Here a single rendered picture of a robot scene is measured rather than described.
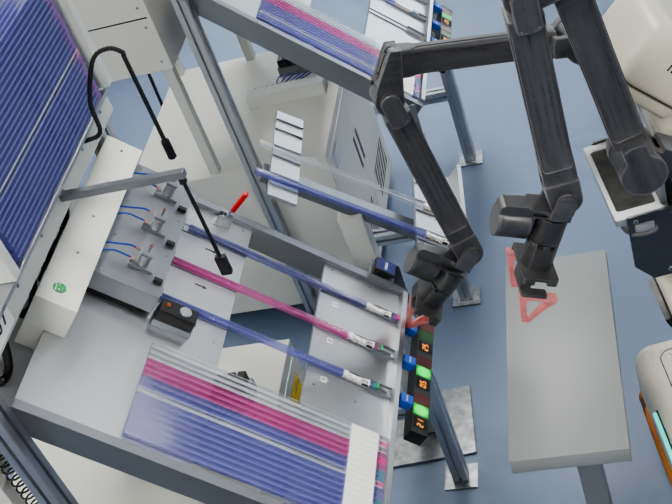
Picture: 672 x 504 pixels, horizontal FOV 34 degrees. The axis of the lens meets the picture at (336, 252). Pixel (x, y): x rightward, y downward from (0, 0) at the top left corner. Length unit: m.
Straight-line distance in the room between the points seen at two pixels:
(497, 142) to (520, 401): 1.92
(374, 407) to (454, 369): 1.09
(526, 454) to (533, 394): 0.16
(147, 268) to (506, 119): 2.37
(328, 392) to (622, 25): 0.90
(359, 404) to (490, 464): 0.89
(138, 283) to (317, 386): 0.42
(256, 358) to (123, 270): 0.64
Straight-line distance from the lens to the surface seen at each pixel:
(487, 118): 4.34
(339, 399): 2.27
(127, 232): 2.24
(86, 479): 2.66
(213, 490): 2.03
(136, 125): 5.18
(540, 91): 1.77
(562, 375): 2.45
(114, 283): 2.15
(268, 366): 2.67
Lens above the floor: 2.38
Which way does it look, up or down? 37 degrees down
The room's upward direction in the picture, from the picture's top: 22 degrees counter-clockwise
